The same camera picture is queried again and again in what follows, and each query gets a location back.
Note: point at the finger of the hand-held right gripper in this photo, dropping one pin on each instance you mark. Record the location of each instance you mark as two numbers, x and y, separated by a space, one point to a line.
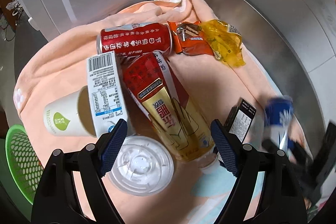
302 154
270 145

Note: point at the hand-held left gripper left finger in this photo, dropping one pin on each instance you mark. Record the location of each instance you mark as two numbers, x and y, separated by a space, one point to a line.
113 145

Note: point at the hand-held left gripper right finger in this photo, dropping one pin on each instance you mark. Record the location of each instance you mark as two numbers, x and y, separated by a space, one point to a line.
223 146

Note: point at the black printed box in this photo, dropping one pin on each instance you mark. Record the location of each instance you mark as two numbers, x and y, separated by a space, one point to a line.
240 119

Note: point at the blue and white packet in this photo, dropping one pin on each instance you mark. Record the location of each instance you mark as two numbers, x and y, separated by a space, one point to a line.
278 113

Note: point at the clear plastic cup lid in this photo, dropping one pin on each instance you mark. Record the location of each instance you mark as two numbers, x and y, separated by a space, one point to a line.
141 166

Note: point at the white drink carton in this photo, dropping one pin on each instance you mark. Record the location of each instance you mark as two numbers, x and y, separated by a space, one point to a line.
105 87

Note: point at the white paper cup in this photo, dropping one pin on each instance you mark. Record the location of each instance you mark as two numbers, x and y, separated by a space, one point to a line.
63 113

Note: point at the red and gold drink bottle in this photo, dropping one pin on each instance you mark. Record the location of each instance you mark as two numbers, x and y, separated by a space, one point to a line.
162 108

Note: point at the green plastic basket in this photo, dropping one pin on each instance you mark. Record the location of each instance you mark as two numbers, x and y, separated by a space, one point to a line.
21 161

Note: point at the red cola can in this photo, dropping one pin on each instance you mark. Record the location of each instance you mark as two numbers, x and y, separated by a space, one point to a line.
131 40

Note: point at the peach blanket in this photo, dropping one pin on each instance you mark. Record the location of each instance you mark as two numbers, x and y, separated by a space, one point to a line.
65 61

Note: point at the yellow plastic wrapper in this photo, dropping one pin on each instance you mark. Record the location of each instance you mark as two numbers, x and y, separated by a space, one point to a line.
223 43

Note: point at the orange snack wrapper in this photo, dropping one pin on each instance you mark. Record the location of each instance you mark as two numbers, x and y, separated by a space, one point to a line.
189 43

